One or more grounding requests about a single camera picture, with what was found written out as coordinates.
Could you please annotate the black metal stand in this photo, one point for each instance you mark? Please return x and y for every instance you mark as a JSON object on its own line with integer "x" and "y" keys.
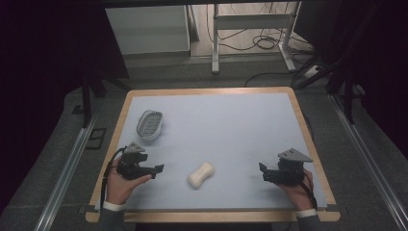
{"x": 86, "y": 99}
{"x": 348, "y": 93}

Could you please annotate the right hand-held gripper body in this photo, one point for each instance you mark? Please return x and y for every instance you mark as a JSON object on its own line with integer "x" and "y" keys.
{"x": 288, "y": 170}

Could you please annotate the grey cabinet panel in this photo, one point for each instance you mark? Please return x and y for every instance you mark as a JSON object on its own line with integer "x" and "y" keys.
{"x": 147, "y": 30}

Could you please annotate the aluminium floor rail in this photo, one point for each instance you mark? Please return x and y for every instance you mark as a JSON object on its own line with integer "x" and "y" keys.
{"x": 64, "y": 176}
{"x": 369, "y": 160}

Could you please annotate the person's right hand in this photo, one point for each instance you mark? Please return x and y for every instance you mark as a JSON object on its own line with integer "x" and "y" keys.
{"x": 296, "y": 194}

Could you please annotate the pale blue table mat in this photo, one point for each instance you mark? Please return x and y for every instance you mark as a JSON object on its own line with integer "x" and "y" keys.
{"x": 224, "y": 134}

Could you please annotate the white metal desk frame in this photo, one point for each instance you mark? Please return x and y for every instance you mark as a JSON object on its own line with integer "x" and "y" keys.
{"x": 253, "y": 22}

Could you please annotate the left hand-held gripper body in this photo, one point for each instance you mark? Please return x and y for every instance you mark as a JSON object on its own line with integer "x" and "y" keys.
{"x": 130, "y": 165}

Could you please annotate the grey oval soap dish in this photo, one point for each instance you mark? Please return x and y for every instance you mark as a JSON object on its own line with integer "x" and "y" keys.
{"x": 150, "y": 125}

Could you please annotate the person's left hand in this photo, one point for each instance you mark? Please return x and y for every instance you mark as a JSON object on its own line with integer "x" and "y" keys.
{"x": 120, "y": 189}

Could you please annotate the cream white soap bar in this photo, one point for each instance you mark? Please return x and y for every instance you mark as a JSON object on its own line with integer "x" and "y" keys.
{"x": 201, "y": 174}

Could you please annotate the white power strip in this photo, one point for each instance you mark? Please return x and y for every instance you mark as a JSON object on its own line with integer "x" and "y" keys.
{"x": 311, "y": 72}

